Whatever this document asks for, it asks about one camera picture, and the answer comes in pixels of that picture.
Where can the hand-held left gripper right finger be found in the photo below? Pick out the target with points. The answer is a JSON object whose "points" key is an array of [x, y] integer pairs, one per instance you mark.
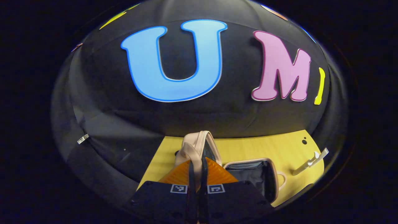
{"points": [[203, 193]]}

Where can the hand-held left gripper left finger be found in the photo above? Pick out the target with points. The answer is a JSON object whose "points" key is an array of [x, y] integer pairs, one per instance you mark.
{"points": [[192, 193]]}

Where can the pink suitcase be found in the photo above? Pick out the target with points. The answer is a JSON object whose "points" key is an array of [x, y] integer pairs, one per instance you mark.
{"points": [[196, 146]]}

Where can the white squeeze tube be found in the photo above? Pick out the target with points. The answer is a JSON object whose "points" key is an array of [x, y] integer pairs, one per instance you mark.
{"points": [[300, 170]]}

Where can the black backdrop cloth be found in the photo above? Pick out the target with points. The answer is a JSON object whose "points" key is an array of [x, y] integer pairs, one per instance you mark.
{"points": [[199, 118]]}

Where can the small white clip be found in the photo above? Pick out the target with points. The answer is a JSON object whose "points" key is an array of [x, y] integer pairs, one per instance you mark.
{"points": [[83, 138]]}

